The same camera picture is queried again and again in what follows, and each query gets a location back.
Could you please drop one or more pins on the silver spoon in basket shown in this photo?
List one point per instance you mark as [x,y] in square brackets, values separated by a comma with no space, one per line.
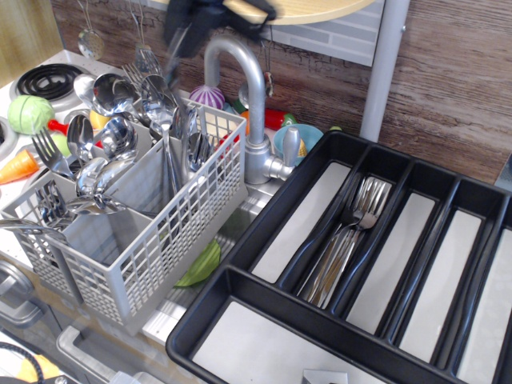
[80,137]

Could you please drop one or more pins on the black stove burner coil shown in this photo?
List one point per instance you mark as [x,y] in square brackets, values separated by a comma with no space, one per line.
[50,81]

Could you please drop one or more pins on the hanging metal spatula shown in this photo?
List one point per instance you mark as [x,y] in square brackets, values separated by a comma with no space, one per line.
[145,59]

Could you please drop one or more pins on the hanging slotted spoon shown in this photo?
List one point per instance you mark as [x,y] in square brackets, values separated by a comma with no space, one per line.
[90,44]

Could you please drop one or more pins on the grey metal pole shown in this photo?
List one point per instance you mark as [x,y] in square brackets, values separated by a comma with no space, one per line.
[392,28]

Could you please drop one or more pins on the silver spoon front compartment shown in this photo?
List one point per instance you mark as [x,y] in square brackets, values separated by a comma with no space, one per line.
[91,184]

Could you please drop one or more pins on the grey plastic cutlery basket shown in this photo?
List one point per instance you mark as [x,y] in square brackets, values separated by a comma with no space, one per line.
[120,266]

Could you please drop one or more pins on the red toy pepper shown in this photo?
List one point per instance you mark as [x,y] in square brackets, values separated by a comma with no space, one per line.
[274,119]

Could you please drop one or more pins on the green toy leaf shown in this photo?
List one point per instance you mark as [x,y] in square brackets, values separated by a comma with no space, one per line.
[202,267]

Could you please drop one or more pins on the purple toy onion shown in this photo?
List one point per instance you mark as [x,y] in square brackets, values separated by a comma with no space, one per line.
[209,96]

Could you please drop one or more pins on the blue toy cup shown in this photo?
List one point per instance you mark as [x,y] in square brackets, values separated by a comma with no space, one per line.
[309,135]

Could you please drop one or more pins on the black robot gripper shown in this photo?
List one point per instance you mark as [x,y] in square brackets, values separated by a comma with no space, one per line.
[188,23]

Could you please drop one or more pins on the silver kitchen faucet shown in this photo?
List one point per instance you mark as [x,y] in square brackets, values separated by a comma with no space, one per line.
[261,164]

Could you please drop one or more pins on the black cutlery tray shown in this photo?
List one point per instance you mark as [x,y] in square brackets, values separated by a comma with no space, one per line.
[425,296]

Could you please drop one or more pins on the stack of forks in tray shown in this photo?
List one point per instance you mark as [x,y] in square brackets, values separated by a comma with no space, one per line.
[365,209]

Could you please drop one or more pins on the orange toy carrot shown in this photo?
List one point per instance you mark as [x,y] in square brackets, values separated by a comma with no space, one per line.
[21,166]

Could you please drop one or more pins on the silver fork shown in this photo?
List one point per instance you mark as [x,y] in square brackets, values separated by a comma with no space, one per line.
[177,130]
[51,155]

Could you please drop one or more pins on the green toy cabbage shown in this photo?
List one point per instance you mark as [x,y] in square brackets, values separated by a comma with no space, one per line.
[29,114]

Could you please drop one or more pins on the round wooden shelf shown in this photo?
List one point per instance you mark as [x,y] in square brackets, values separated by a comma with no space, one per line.
[293,12]

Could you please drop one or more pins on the yellow toy item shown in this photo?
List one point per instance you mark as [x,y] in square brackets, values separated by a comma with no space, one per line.
[28,373]

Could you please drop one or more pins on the large silver ladle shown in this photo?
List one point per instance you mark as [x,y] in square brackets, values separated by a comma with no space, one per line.
[108,94]

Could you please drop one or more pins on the silver fork in basket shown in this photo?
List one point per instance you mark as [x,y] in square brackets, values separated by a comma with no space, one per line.
[51,155]

